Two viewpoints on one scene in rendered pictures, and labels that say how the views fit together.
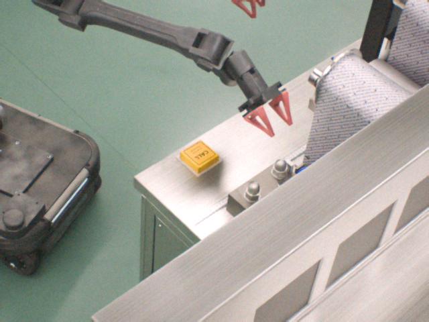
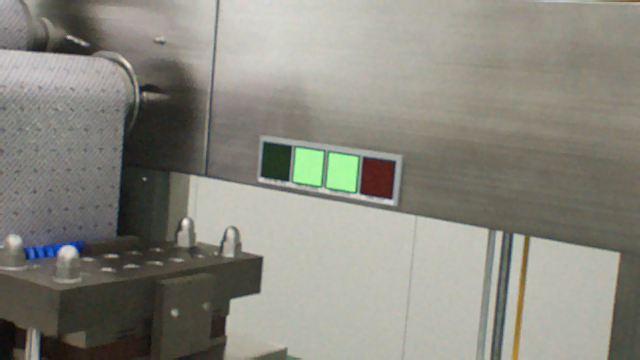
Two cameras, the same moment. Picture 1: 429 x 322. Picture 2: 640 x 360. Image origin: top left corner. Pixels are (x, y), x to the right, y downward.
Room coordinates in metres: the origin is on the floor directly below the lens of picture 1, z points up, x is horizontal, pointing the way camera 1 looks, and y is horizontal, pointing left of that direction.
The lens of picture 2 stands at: (1.02, 1.24, 1.33)
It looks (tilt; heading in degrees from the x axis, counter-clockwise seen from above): 6 degrees down; 262
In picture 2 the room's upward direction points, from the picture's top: 5 degrees clockwise
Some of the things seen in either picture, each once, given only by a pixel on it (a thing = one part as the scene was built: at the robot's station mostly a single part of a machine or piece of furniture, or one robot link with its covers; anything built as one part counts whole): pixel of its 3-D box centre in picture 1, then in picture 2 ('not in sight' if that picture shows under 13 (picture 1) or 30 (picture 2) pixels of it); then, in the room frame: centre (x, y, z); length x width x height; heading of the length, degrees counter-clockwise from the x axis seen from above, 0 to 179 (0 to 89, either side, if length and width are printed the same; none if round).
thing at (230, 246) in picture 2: not in sight; (231, 240); (0.96, -0.33, 1.05); 0.04 x 0.04 x 0.04
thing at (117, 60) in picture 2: not in sight; (104, 98); (1.17, -0.43, 1.25); 0.15 x 0.01 x 0.15; 138
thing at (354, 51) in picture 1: (338, 78); not in sight; (1.34, -0.24, 1.25); 0.15 x 0.01 x 0.15; 138
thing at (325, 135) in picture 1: (348, 168); (57, 193); (1.22, -0.29, 1.11); 0.23 x 0.01 x 0.18; 48
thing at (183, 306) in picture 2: not in sight; (184, 316); (1.02, -0.19, 0.96); 0.10 x 0.03 x 0.11; 48
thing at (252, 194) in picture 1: (253, 190); (67, 262); (1.17, -0.09, 1.05); 0.04 x 0.04 x 0.04
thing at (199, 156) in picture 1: (199, 156); not in sight; (1.38, 0.04, 0.91); 0.07 x 0.07 x 0.02; 48
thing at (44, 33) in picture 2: not in sight; (24, 36); (1.33, -0.62, 1.33); 0.07 x 0.07 x 0.07; 48
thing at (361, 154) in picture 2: not in sight; (326, 169); (0.84, -0.22, 1.18); 0.25 x 0.01 x 0.07; 138
